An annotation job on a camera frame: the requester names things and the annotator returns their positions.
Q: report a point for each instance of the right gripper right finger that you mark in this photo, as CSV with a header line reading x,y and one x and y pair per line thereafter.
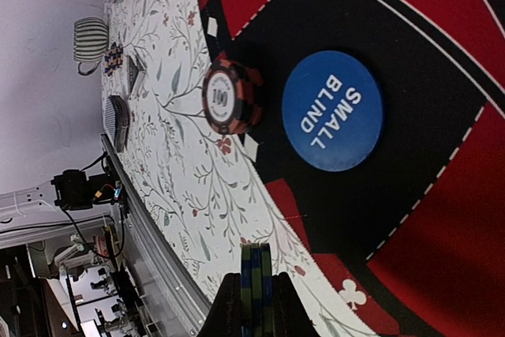
x,y
290,317

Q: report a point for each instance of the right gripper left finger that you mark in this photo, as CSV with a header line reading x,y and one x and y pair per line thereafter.
x,y
224,318

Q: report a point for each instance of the green chips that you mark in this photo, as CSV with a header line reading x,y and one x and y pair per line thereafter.
x,y
256,287

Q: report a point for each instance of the blue small blind button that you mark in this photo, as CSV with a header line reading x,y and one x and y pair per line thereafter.
x,y
332,111

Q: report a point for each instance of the red chips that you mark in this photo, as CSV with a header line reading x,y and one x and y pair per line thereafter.
x,y
232,97

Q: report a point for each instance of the blue card deck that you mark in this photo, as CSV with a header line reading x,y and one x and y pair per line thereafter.
x,y
116,121

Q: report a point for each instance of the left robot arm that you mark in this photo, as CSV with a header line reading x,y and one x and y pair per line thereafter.
x,y
37,200

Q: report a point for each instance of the floral tablecloth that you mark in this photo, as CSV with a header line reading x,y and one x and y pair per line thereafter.
x,y
196,195

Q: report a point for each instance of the round red black poker mat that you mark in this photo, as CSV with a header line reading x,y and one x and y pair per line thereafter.
x,y
382,145

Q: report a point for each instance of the triangular all in marker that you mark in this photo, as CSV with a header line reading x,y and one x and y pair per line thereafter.
x,y
136,71

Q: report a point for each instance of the ribbed metal cup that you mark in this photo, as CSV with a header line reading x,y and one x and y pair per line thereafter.
x,y
90,42

